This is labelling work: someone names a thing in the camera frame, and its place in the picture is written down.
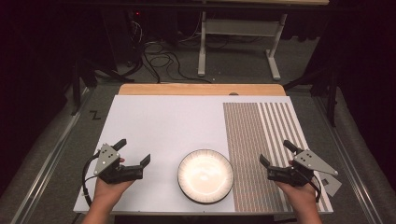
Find black floor cables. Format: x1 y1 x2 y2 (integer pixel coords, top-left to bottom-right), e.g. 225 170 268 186
140 39 213 85

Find grey flat piece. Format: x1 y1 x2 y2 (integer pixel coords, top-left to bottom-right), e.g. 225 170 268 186
319 173 343 198

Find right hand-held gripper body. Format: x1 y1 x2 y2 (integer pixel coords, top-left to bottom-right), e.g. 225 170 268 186
266 148 339 189

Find white board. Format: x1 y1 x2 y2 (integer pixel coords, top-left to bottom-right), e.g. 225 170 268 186
73 94 334 216

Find person's right hand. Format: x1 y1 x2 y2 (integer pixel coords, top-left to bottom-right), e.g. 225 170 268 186
275 160 318 210

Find wooden table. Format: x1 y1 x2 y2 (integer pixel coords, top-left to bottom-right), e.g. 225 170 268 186
118 82 287 97

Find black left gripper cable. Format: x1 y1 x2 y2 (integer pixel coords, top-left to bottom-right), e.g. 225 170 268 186
81 151 101 208

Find brown and white striped placemat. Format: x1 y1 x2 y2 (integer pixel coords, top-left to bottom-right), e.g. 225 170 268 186
222 102 332 215

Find aluminium rail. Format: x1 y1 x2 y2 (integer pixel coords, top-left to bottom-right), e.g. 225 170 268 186
313 95 388 224
9 88 95 224

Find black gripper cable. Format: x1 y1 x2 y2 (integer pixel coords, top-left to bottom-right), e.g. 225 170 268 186
307 174 322 203
81 151 101 208

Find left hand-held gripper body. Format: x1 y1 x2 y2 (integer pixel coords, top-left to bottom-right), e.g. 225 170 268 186
92 143 145 185

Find white metal desk frame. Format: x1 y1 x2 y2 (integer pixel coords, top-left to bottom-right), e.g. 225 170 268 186
192 0 331 81

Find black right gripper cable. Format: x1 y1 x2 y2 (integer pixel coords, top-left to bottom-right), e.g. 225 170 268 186
307 174 322 203

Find black stand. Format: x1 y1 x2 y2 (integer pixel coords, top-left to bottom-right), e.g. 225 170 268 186
70 58 135 117
282 65 341 128

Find white plate with dark rim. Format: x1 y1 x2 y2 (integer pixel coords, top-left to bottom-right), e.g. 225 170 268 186
177 148 234 205

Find person's left hand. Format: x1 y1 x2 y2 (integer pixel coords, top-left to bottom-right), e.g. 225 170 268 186
92 157 135 203

